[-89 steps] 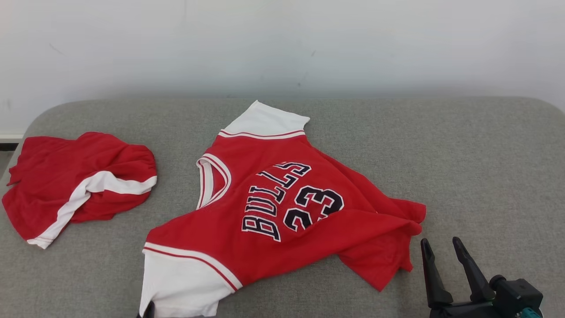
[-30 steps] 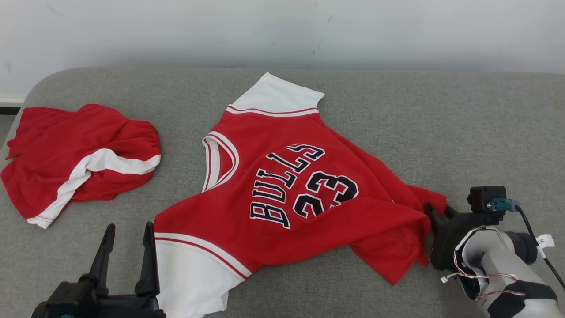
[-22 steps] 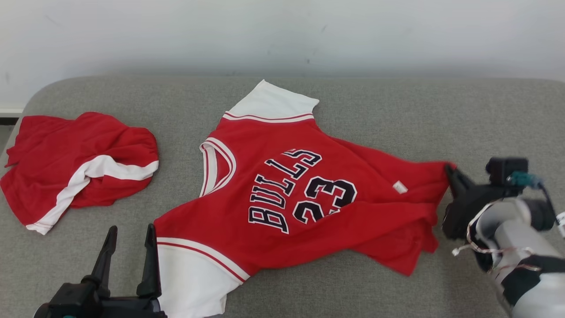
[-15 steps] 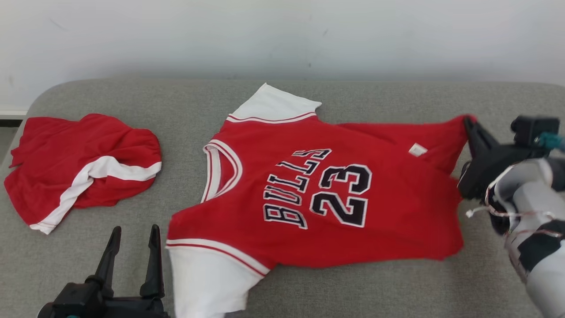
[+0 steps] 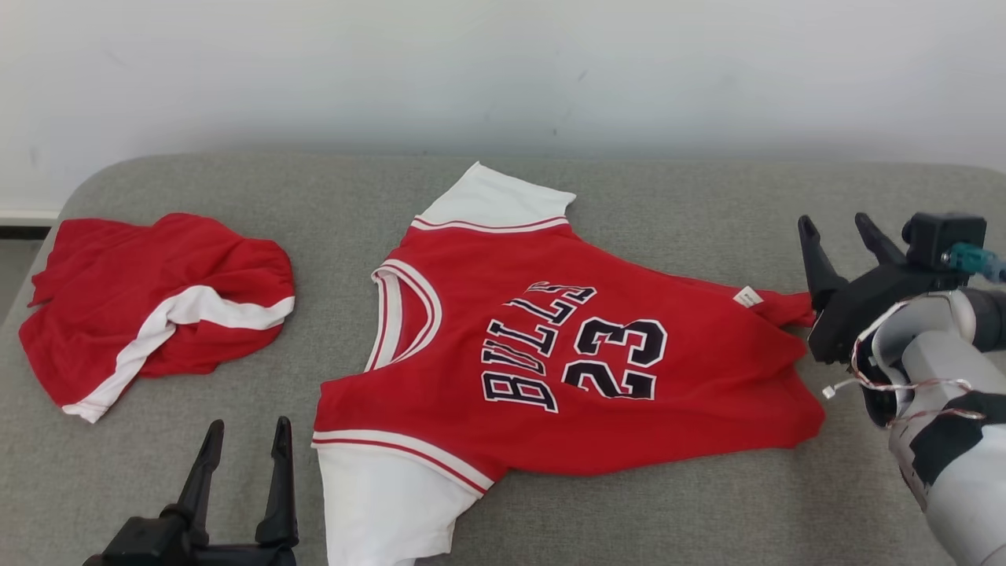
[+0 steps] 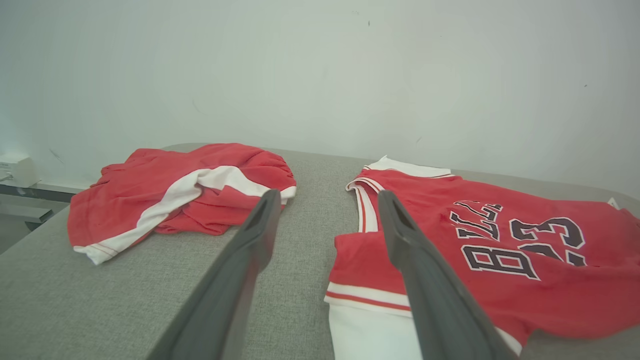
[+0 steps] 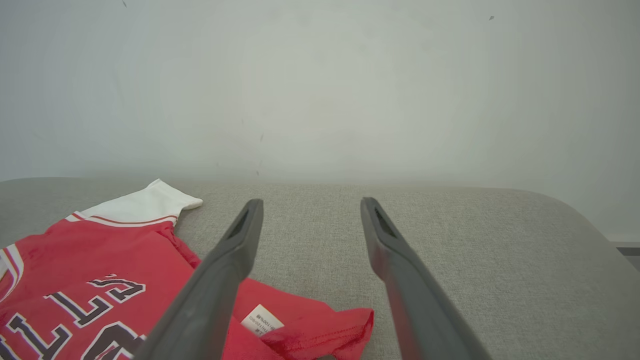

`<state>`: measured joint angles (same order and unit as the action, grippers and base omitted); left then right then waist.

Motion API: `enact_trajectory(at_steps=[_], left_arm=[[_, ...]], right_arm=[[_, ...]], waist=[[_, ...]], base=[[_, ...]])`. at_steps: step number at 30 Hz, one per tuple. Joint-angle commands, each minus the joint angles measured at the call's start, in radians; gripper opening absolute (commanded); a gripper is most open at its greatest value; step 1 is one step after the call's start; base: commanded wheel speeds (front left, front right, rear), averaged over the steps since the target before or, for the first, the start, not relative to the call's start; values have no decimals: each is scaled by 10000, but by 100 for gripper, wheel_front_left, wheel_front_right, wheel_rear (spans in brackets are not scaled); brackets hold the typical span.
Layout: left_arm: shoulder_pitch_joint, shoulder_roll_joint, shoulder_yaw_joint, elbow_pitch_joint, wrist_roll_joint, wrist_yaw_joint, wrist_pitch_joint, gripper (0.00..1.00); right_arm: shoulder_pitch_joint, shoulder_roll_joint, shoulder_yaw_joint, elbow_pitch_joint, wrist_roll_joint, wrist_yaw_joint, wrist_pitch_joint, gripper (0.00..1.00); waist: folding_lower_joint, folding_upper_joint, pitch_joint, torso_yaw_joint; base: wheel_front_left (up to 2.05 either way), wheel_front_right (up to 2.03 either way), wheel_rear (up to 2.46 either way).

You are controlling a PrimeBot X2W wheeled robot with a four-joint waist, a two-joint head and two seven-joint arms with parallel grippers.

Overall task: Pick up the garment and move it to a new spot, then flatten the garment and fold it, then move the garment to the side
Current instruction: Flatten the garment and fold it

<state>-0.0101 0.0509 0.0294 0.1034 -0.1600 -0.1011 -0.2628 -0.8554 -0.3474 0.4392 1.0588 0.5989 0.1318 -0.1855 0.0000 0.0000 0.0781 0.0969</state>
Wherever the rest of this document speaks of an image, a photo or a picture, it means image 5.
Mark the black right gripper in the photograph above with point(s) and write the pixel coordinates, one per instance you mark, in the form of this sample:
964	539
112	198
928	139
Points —
857	310

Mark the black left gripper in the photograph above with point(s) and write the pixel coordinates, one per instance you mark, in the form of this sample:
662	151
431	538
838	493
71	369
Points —
244	556

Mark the red Bulls 23 jersey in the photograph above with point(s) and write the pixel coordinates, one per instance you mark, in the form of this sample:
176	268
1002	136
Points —
707	377

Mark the red shorts with white stripe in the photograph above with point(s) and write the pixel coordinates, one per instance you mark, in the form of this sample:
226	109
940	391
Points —
157	267

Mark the white and grey right arm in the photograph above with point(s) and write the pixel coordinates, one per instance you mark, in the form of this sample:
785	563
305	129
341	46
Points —
943	346

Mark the white skirting board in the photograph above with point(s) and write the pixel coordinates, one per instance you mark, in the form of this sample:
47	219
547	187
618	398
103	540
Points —
27	215

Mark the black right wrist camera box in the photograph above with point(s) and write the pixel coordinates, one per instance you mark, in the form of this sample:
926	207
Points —
943	236

